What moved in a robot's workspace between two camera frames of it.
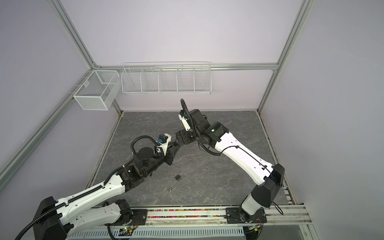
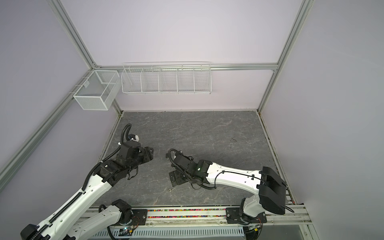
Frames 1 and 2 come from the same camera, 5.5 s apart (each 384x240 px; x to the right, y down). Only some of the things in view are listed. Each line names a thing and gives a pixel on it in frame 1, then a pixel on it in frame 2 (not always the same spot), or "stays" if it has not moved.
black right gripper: [183, 137] → [172, 177]
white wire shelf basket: [167, 78] stays
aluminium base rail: [176, 218] stays
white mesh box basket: [99, 91] stays
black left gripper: [171, 154] → [147, 155]
